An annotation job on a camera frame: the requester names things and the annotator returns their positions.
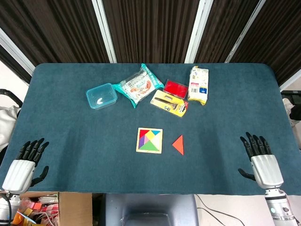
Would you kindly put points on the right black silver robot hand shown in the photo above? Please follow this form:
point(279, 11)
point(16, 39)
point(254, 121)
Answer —
point(266, 169)

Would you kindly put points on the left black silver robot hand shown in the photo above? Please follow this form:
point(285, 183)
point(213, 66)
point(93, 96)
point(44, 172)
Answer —
point(20, 174)

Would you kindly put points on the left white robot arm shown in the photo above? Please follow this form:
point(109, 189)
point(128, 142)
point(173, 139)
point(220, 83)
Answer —
point(5, 207)

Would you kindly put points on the wooden tangram puzzle tray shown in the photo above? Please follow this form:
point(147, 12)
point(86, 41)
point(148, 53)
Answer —
point(158, 143)

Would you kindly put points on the blue triangle tangram piece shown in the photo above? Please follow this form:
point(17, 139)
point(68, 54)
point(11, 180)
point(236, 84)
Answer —
point(155, 132)

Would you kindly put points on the green triangle tangram piece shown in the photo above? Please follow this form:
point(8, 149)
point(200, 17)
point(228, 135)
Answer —
point(148, 147)

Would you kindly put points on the pink triangle tangram piece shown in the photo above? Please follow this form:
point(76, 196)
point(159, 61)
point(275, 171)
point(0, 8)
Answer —
point(146, 140)

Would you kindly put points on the purple wooden puzzle piece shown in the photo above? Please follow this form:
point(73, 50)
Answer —
point(140, 142)

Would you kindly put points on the red triangle tangram piece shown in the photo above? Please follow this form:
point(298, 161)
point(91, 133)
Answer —
point(141, 134)

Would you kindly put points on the white fabric bag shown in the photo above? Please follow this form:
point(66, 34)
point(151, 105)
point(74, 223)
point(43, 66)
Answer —
point(7, 127)

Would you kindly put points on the cardboard box with clutter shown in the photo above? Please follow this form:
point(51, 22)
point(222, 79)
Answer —
point(73, 209)

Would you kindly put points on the white shoe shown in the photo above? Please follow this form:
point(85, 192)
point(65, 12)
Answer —
point(288, 108)

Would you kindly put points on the dark teal table cloth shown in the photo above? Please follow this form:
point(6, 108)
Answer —
point(70, 131)

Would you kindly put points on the black flat device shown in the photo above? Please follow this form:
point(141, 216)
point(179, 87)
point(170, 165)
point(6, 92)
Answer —
point(291, 95)

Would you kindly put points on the white yellow food packet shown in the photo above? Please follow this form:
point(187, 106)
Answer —
point(198, 86)

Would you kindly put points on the clear teal plastic container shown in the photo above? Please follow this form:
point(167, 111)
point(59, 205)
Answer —
point(101, 96)

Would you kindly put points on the yellow carded razor package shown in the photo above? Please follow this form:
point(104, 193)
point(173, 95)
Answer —
point(169, 103)

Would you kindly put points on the red clear-lidded flat box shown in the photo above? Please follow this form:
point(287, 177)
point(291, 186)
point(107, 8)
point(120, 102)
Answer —
point(176, 88)

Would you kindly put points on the grey-blue seat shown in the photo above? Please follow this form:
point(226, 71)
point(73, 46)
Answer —
point(150, 209)

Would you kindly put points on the teal clear snack bag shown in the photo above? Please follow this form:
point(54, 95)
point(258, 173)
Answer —
point(137, 87)

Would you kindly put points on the white partition frame post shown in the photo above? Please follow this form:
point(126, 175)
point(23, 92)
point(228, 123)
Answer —
point(104, 30)
point(197, 30)
point(244, 33)
point(16, 54)

